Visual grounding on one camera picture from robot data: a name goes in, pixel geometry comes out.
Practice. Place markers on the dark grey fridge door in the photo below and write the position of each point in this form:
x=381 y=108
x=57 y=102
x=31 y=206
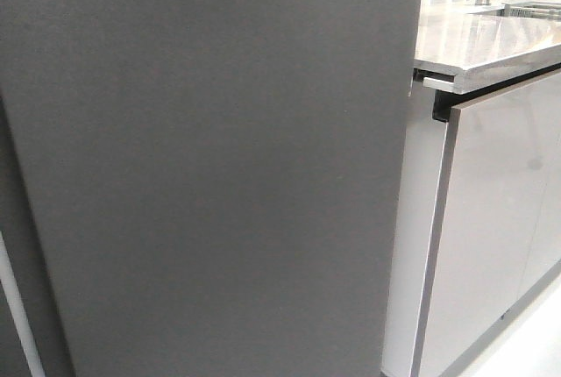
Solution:
x=214 y=182

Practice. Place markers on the grey kitchen counter cabinet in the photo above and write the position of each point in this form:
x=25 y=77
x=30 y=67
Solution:
x=478 y=223

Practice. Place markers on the steel sink basin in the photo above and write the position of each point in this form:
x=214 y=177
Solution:
x=538 y=9

